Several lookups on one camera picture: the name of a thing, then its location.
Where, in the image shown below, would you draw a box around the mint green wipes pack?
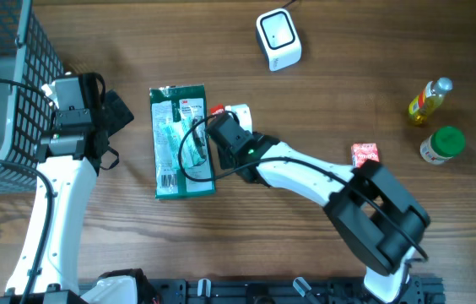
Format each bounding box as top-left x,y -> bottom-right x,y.
159,117 -> 206,170

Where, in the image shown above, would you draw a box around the red Nescafe stick sachet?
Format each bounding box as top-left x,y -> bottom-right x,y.
210,104 -> 225,115

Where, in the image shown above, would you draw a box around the green 3M sponge package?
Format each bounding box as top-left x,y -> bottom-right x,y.
149,84 -> 215,199

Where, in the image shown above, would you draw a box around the red tissue pack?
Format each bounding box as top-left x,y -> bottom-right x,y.
351,143 -> 380,167

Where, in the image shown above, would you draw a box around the yellow oil bottle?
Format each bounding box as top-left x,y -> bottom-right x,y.
408,77 -> 453,125

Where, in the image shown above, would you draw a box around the green lid white jar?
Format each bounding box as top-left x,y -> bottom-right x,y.
419,126 -> 466,165

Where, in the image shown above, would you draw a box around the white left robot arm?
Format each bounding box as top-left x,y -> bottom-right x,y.
5,73 -> 134,296

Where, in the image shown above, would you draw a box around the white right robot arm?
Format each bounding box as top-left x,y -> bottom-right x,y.
211,131 -> 430,303

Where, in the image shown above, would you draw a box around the white barcode scanner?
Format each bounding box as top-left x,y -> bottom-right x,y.
256,8 -> 302,72

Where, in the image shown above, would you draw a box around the black wire basket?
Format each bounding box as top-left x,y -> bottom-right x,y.
0,0 -> 64,193

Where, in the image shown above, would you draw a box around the black mounting rail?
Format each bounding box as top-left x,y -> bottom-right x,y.
0,268 -> 446,304

